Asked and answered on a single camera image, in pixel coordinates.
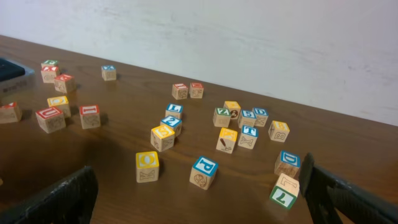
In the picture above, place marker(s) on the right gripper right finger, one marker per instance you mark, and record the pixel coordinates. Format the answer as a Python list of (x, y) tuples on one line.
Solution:
[(326, 194)]

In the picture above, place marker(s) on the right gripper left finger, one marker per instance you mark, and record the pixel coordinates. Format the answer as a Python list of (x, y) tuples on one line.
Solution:
[(70, 200)]

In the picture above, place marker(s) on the green 7 block tipped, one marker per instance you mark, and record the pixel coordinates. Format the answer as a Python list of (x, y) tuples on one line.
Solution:
[(285, 191)]

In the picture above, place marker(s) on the blue D block right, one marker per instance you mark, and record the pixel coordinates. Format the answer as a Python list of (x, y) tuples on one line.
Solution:
[(287, 163)]

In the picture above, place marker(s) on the blue d block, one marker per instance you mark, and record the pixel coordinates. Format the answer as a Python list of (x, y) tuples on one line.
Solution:
[(287, 163), (261, 116)]

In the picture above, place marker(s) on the yellow O block right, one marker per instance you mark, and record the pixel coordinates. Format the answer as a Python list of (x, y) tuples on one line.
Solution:
[(147, 166)]

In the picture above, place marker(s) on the red U block centre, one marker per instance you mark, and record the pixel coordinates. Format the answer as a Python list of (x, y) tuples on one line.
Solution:
[(51, 119)]

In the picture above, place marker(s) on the red I block left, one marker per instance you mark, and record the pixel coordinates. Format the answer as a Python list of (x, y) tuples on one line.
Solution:
[(90, 116)]

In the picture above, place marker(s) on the red i block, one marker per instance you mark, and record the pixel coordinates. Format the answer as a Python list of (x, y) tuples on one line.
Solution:
[(180, 91), (90, 116)]

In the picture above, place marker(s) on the yellow block centre left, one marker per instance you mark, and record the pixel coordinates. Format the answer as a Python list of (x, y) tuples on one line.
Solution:
[(62, 103)]

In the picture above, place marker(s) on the yellow 8 block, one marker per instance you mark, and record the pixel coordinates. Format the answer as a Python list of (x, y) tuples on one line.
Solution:
[(278, 131)]

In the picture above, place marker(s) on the red A block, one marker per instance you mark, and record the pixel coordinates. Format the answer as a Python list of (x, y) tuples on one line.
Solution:
[(10, 113)]

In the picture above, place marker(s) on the yellow S block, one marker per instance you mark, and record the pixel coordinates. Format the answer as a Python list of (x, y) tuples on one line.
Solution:
[(162, 137)]

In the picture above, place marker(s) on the red E block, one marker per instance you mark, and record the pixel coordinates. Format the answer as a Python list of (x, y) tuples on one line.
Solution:
[(65, 83)]

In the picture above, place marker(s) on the blue T block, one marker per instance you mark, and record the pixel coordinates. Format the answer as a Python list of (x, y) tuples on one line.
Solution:
[(248, 137)]

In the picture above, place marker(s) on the blue 2 block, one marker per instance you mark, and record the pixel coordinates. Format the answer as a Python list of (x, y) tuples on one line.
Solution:
[(174, 123)]

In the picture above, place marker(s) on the blue D block top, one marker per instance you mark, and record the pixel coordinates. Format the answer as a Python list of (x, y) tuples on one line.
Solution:
[(261, 116)]

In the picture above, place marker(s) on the red X block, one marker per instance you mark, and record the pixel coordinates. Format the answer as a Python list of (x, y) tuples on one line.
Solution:
[(49, 73)]

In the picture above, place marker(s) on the blue P block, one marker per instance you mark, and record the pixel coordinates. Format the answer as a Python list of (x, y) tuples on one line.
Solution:
[(203, 172)]

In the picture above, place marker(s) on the blue X block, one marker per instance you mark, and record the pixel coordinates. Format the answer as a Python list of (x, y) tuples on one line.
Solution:
[(108, 72)]

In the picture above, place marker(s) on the blue L block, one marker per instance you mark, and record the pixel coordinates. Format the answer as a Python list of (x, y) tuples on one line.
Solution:
[(174, 110)]

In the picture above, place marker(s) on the blue 5 block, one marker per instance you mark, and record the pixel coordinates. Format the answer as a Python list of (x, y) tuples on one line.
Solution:
[(246, 118)]

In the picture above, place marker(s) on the green F block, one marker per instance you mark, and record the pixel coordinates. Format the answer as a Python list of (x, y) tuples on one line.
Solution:
[(50, 63)]

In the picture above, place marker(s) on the yellow block under T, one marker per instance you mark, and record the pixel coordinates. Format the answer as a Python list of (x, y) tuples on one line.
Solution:
[(227, 140)]

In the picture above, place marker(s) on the yellow block top right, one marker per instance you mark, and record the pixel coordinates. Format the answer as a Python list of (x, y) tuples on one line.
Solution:
[(233, 107)]

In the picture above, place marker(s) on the red I block top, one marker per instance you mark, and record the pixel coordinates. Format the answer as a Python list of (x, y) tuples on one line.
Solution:
[(180, 91)]

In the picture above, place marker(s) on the green Z block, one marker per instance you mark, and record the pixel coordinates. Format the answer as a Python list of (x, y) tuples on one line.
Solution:
[(221, 117)]

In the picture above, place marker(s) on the red W block top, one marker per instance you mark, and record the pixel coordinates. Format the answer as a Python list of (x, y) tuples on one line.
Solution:
[(196, 90)]

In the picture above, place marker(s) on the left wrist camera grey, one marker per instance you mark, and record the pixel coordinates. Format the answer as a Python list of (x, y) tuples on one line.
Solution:
[(15, 77)]

